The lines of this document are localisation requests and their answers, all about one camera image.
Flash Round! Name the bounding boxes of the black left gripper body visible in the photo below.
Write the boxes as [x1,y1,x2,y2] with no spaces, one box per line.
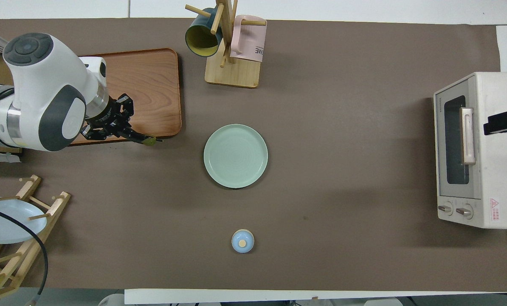
[82,94,134,141]

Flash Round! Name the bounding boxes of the oven door with handle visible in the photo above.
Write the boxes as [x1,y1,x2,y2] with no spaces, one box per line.
[434,76,490,199]

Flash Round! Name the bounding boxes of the pale green plate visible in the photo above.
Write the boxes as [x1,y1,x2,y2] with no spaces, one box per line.
[203,124,269,189]

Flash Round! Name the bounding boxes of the white toaster oven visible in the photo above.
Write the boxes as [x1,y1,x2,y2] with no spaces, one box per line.
[433,71,507,230]

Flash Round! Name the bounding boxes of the wooden serving tray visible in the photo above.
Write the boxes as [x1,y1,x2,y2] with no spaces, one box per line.
[69,48,183,146]

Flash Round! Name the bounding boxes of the wooden dish rack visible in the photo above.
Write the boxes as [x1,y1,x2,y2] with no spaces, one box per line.
[0,174,71,304]

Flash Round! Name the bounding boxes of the wooden mug tree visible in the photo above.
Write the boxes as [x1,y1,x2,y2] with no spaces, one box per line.
[185,0,267,89]

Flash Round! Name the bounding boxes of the dark blue mug yellow inside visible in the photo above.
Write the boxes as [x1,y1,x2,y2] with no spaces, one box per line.
[185,8,223,58]

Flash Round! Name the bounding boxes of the pink mug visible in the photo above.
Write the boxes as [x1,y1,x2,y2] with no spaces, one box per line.
[230,15,268,63]

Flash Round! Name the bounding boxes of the blue bell with wooden knob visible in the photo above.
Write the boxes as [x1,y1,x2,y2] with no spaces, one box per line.
[231,229,255,254]

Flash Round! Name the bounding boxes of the light blue plate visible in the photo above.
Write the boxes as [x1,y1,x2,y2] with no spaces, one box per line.
[0,196,48,245]

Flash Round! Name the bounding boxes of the brown table mat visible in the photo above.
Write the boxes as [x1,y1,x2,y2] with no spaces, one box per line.
[0,18,507,293]

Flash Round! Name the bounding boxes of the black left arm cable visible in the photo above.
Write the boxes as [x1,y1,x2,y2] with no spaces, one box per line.
[0,205,49,306]

